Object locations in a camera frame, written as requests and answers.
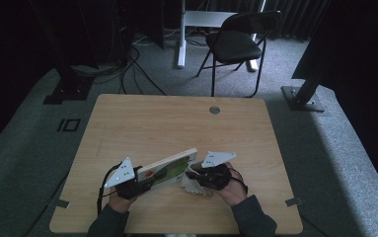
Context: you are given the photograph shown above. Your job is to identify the hand-held gripper cable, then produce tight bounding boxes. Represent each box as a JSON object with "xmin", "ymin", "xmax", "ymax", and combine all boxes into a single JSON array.
[
  {"xmin": 229, "ymin": 167, "xmax": 249, "ymax": 196},
  {"xmin": 96, "ymin": 162, "xmax": 121, "ymax": 216}
]

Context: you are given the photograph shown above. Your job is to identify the right hand-held gripper cable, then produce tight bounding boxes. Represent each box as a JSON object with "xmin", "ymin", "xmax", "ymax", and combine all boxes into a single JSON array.
[{"xmin": 229, "ymin": 167, "xmax": 249, "ymax": 196}]

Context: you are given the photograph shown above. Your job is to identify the person's left hand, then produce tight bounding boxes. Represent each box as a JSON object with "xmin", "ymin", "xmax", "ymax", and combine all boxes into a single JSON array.
[{"xmin": 109, "ymin": 193, "xmax": 136, "ymax": 214}]

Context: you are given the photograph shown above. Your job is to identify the black folding chair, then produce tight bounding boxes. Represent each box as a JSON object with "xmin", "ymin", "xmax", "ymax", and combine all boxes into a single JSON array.
[{"xmin": 195, "ymin": 10, "xmax": 283, "ymax": 99}]

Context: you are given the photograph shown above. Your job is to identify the person's right hand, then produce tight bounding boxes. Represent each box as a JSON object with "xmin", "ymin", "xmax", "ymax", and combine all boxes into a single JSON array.
[{"xmin": 216, "ymin": 162, "xmax": 249, "ymax": 207}]

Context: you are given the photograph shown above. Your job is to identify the black metal stand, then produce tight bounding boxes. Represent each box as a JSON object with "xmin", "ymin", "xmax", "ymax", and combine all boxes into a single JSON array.
[
  {"xmin": 280, "ymin": 0, "xmax": 334, "ymax": 113},
  {"xmin": 28, "ymin": 0, "xmax": 97, "ymax": 106}
]

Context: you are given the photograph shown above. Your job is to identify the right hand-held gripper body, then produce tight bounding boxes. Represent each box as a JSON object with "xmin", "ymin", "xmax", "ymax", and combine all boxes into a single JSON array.
[{"xmin": 197, "ymin": 151, "xmax": 237, "ymax": 192}]

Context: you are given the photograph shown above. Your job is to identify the black equipment cabinet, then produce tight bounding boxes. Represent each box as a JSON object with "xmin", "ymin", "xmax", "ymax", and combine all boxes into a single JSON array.
[{"xmin": 115, "ymin": 0, "xmax": 165, "ymax": 50}]

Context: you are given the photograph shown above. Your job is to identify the left hand-held gripper cable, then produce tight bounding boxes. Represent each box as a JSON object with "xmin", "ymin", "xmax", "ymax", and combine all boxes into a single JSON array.
[{"xmin": 96, "ymin": 162, "xmax": 121, "ymax": 216}]

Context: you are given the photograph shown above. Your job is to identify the black floor cables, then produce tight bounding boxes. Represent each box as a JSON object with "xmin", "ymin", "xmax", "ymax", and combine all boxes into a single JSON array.
[{"xmin": 71, "ymin": 29, "xmax": 168, "ymax": 97}]

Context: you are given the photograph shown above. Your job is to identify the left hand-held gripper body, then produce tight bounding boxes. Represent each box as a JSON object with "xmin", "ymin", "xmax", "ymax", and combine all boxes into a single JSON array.
[{"xmin": 103, "ymin": 156, "xmax": 153, "ymax": 200}]

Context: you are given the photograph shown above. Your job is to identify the grey cloth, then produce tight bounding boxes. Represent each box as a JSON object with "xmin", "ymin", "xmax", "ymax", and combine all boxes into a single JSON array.
[{"xmin": 180, "ymin": 160, "xmax": 215, "ymax": 198}]

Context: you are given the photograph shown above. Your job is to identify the grey tape piece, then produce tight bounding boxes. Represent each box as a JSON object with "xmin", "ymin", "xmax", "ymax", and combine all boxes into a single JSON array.
[
  {"xmin": 284, "ymin": 197, "xmax": 304, "ymax": 207},
  {"xmin": 53, "ymin": 198, "xmax": 70, "ymax": 209}
]

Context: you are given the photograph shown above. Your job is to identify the white picture book green leaf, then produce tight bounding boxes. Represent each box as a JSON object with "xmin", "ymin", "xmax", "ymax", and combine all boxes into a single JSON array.
[{"xmin": 136, "ymin": 147, "xmax": 198, "ymax": 192}]

